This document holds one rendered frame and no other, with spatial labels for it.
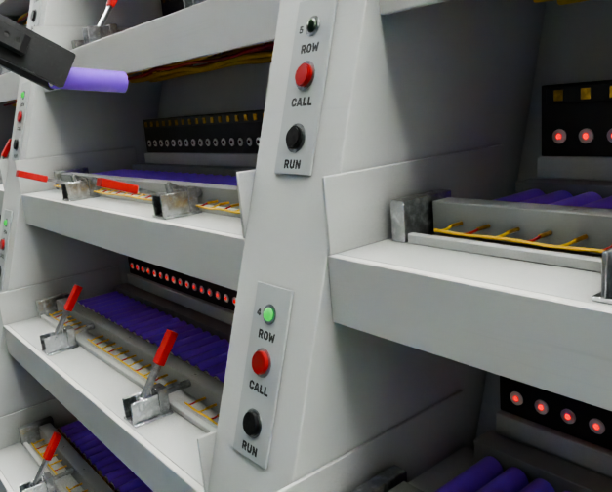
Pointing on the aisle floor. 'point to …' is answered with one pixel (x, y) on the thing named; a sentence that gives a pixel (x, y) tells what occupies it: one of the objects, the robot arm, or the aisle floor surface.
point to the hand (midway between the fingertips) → (20, 51)
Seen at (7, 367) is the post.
